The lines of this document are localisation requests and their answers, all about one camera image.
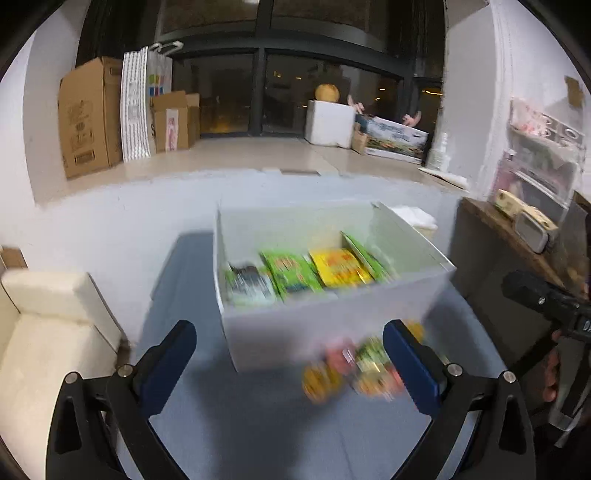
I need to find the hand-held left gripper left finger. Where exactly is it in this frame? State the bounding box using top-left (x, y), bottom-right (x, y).
top-left (46, 319), bottom-right (199, 480)

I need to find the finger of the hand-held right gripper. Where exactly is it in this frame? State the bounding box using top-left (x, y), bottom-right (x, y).
top-left (501, 270), bottom-right (555, 319)

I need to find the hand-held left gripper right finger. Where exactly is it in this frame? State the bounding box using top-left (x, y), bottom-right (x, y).
top-left (382, 319), bottom-right (536, 480)

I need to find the pile of jelly cups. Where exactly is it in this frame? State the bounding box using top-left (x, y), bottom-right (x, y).
top-left (301, 320), bottom-right (428, 406)

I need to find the white cardboard box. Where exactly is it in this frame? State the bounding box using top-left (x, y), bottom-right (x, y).
top-left (212, 199), bottom-right (458, 374)

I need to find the green seaweed snack packet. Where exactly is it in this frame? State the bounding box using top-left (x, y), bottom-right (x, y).
top-left (259, 249), bottom-right (324, 303)
top-left (225, 262), bottom-right (278, 308)
top-left (341, 231), bottom-right (393, 282)

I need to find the yellow snack packet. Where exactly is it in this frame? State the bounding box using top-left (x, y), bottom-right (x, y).
top-left (308, 247), bottom-right (375, 289)

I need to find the person's right hand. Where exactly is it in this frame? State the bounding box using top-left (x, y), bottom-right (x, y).
top-left (541, 329), bottom-right (564, 403)

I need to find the brown wooden side desk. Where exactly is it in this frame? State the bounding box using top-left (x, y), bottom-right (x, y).
top-left (450, 198), bottom-right (591, 324)

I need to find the white desk clock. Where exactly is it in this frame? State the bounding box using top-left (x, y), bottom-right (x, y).
top-left (513, 207), bottom-right (559, 254)

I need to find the clear plastic container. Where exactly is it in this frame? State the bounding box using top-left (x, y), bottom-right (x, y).
top-left (549, 203), bottom-right (591, 289)

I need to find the cheese shaped yellow box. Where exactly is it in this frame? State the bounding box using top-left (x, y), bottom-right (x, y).
top-left (493, 188), bottom-right (525, 217)

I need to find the clear plastic drawer organizer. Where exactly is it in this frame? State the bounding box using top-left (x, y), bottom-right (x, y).
top-left (489, 99), bottom-right (587, 222)

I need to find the cream sofa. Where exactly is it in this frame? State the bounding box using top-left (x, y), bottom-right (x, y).
top-left (0, 270), bottom-right (125, 467)

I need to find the tissue box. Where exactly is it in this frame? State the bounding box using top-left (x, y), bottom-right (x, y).
top-left (392, 205), bottom-right (439, 241)

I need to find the white paper sheet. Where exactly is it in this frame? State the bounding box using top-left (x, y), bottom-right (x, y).
top-left (418, 165), bottom-right (469, 188)

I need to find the white plastic bottle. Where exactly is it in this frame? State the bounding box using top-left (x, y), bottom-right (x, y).
top-left (426, 133), bottom-right (451, 169)

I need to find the pink patterned pouch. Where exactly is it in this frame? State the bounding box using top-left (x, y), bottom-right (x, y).
top-left (508, 99), bottom-right (550, 139)

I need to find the flat cardboard piece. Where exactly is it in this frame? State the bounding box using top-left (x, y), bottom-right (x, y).
top-left (0, 247), bottom-right (28, 271)

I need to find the printed long carton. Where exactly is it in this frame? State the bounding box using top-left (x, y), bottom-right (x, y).
top-left (353, 114), bottom-right (430, 164)

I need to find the cardboard patch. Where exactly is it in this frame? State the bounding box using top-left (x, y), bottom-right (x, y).
top-left (564, 76), bottom-right (585, 108)

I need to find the small brown cardboard box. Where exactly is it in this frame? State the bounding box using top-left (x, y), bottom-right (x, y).
top-left (151, 90), bottom-right (201, 153)

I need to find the white foam box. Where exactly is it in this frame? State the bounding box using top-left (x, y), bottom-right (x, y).
top-left (304, 99), bottom-right (356, 149)

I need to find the large brown cardboard box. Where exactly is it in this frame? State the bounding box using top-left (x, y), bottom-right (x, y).
top-left (58, 56), bottom-right (125, 180)

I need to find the dotted white paper bag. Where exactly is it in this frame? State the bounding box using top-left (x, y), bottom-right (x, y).
top-left (121, 41), bottom-right (184, 162)

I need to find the black window frame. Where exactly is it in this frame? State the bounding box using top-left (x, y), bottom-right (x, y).
top-left (78, 0), bottom-right (446, 137)

